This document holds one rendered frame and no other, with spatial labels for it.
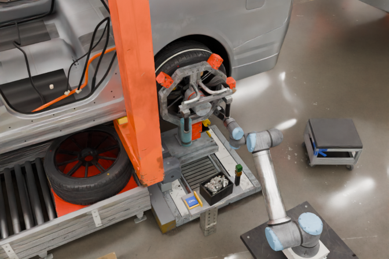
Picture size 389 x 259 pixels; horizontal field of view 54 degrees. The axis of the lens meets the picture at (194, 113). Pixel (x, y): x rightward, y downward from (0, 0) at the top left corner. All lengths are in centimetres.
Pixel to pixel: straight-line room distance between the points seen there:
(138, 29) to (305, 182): 220
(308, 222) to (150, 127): 113
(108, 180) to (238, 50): 140
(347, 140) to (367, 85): 140
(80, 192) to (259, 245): 132
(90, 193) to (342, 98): 287
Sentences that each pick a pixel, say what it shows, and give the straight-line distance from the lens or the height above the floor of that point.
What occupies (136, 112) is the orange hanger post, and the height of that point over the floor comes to 124.
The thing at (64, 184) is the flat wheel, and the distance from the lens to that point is 297.
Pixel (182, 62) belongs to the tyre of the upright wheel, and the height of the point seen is 115.
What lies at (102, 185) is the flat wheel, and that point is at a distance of 293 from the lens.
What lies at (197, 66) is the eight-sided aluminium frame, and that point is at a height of 110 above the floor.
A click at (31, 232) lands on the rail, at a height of 39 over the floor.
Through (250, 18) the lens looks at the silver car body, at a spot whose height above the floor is 132.
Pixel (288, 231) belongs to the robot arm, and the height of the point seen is 64.
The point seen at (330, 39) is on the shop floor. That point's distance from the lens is 551.
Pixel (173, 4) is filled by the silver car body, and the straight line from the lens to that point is 262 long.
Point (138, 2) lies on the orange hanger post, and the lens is 190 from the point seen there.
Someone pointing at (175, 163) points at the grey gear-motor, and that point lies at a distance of 306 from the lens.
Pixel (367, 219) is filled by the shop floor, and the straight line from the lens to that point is 353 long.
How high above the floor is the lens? 276
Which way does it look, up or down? 43 degrees down
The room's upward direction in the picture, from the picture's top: straight up
